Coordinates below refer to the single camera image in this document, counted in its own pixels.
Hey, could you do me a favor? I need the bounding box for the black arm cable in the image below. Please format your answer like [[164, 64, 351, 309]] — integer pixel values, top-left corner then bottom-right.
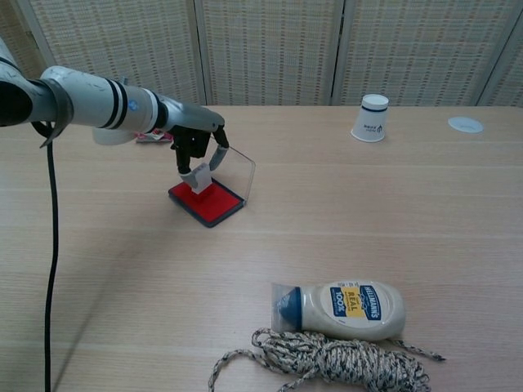
[[31, 118, 63, 392]]

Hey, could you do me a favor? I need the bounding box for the small red white cube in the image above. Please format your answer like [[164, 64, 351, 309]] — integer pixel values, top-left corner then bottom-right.
[[188, 163, 213, 193]]

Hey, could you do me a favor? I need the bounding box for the red crumpled snack pouch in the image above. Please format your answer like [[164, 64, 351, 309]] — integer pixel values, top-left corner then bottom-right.
[[134, 129, 172, 145]]

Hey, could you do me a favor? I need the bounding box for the mayonnaise squeeze bottle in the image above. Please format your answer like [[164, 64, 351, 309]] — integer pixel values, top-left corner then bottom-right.
[[270, 279, 408, 342]]

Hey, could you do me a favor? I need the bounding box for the red ink pad case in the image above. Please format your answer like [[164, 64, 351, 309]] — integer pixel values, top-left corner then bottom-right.
[[168, 145, 257, 229]]

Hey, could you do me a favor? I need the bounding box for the white round table grommet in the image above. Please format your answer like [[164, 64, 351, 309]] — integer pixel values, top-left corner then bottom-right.
[[447, 116, 485, 134]]

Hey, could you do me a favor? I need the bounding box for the white upturned paper cup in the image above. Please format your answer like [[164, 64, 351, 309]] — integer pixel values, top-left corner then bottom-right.
[[350, 93, 389, 143]]

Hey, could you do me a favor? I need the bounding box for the speckled coiled rope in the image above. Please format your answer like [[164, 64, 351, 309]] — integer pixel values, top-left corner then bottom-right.
[[208, 328, 446, 392]]

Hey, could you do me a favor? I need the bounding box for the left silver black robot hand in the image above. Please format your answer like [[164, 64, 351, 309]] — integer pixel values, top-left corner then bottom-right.
[[156, 94, 230, 187]]

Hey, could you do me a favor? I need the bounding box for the woven folding screen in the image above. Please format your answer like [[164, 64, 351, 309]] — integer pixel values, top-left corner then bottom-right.
[[0, 0, 523, 108]]

